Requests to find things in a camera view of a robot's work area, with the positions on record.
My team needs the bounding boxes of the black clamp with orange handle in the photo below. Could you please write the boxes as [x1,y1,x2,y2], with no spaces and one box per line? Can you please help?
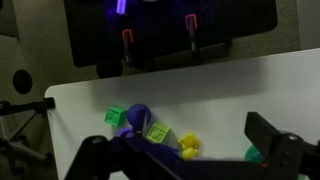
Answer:
[184,13,200,58]
[121,28,135,65]

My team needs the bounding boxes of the green translucent bowl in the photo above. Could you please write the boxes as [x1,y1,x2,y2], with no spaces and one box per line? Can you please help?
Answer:
[244,145,266,165]

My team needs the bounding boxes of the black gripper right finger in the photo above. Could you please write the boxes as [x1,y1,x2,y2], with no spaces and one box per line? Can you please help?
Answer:
[244,111,283,160]

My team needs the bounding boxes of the large black panel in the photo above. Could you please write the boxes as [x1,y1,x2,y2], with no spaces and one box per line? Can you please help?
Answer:
[63,0,279,68]

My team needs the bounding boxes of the purple glowing light strip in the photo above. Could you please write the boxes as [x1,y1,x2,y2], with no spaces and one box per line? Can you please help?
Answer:
[115,0,128,16]

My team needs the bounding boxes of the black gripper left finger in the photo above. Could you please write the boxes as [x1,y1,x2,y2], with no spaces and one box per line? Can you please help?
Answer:
[135,109,148,135]

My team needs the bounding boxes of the black round disc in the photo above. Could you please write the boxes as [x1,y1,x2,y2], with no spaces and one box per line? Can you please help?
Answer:
[12,68,34,95]

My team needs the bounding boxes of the blue embossed toy block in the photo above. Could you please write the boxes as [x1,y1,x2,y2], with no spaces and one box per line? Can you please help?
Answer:
[151,143,181,162]

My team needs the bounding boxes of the yellow rubber animal toy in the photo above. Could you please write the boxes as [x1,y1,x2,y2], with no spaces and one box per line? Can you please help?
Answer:
[176,132,201,161]

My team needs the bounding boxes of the purple bumpy ball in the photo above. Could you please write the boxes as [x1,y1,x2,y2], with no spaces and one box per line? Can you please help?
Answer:
[126,103,153,134]

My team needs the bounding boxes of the lime green embossed toy block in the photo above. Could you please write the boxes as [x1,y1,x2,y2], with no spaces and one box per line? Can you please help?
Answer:
[145,121,171,145]

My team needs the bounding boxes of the black tripod stand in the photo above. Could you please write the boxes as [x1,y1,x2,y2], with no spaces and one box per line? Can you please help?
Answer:
[0,96,56,176]

